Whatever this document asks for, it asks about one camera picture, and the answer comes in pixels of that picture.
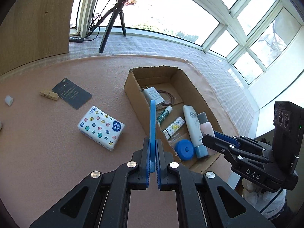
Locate blue plastic phone stand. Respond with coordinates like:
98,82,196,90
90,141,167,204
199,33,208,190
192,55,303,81
150,99,157,173

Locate white sunscreen bottle blue cap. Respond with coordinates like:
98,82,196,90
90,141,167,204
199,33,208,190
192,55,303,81
182,105,209,159

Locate red hair tie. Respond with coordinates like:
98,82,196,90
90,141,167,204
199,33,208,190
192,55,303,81
158,90,176,106

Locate green lip balm tube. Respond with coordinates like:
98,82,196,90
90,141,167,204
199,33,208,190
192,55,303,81
156,106,173,125

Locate white cloth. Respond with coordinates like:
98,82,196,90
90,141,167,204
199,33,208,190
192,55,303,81
242,178,288,221

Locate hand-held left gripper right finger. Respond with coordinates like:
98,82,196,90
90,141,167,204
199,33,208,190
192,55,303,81
155,139,273,228

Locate blue round tape measure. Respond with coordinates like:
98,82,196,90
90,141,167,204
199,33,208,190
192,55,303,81
175,139,195,161

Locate cardboard box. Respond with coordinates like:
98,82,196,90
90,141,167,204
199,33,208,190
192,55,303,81
123,66,222,174

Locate oak wooden board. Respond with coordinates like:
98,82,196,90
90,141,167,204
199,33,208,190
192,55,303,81
0,0,80,76

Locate wooden clothespin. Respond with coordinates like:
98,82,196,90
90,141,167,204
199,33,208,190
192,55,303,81
39,90,59,101

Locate light blue power adapter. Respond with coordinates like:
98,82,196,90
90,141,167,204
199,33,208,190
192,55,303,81
142,85,165,106

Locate dark grey card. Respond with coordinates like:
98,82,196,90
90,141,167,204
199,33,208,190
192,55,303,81
52,78,93,110

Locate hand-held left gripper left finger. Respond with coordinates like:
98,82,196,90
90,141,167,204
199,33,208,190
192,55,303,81
29,137,151,228

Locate black cable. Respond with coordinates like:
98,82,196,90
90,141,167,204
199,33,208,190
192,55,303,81
84,12,102,42

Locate black tripod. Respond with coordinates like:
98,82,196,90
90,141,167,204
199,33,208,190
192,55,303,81
98,0,137,54

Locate pink bottle grey cap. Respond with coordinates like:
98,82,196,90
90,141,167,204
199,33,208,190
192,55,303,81
197,112,214,138

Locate patterned tissue pack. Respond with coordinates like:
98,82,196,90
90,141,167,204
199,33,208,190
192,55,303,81
78,106,125,151

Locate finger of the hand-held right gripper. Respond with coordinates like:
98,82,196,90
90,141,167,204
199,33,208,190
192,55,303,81
212,130,272,156
202,134,269,169

